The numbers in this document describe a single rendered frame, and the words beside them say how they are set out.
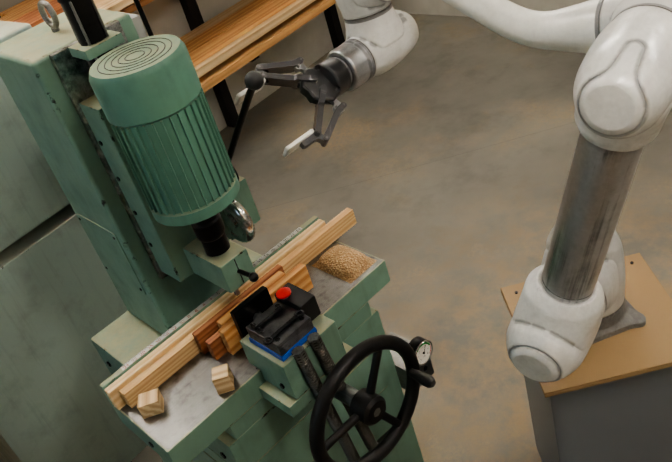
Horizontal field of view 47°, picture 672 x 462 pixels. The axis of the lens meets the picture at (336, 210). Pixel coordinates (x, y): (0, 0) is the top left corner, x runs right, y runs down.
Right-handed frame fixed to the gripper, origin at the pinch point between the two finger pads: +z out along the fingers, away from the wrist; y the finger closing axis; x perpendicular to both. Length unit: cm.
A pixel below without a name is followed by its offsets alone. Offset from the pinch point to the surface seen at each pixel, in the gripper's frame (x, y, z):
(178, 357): -34, -19, 32
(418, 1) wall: -249, 93, -290
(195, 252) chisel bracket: -27.2, -5.5, 17.2
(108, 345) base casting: -67, -2, 35
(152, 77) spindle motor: 12.4, 13.1, 16.7
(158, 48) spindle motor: 9.8, 18.5, 10.8
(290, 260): -33.3, -18.3, 0.0
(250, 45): -198, 104, -139
